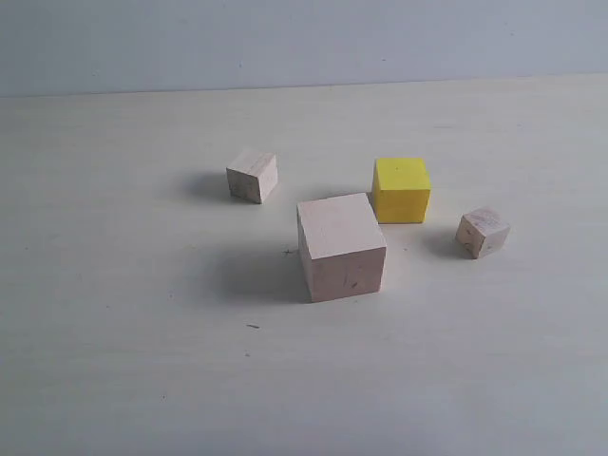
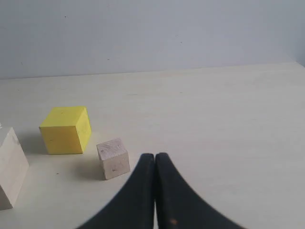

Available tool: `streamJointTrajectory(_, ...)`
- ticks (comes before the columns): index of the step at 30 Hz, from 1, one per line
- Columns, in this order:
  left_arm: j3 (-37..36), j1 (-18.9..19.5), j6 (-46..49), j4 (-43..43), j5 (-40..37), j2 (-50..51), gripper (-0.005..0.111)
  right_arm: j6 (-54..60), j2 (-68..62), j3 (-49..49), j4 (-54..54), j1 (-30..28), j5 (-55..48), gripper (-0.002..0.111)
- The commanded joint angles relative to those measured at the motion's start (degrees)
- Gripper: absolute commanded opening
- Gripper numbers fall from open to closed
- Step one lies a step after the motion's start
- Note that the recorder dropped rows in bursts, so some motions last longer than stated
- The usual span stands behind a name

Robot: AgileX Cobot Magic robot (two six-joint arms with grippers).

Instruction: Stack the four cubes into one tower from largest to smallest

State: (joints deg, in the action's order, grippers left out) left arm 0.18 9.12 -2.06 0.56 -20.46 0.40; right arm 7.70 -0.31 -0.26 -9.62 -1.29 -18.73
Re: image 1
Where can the large wooden cube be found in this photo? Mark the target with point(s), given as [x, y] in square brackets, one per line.
[341, 246]

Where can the yellow cube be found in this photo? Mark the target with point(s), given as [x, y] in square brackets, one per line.
[400, 190]

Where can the medium wooden cube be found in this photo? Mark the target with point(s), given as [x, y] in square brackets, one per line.
[252, 175]

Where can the small wooden cube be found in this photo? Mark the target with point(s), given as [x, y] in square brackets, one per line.
[482, 231]

